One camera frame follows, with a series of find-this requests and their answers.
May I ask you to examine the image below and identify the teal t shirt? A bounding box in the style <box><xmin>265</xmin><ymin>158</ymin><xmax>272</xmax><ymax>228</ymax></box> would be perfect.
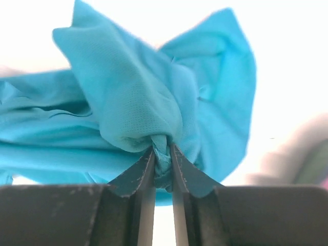
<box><xmin>1</xmin><ymin>1</ymin><xmax>256</xmax><ymax>206</ymax></box>

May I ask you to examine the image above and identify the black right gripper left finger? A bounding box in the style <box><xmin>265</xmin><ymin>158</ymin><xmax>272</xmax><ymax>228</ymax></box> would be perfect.
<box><xmin>1</xmin><ymin>149</ymin><xmax>156</xmax><ymax>245</ymax></box>

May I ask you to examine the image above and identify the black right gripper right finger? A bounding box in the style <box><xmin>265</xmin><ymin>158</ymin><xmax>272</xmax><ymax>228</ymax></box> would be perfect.
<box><xmin>170</xmin><ymin>144</ymin><xmax>327</xmax><ymax>245</ymax></box>

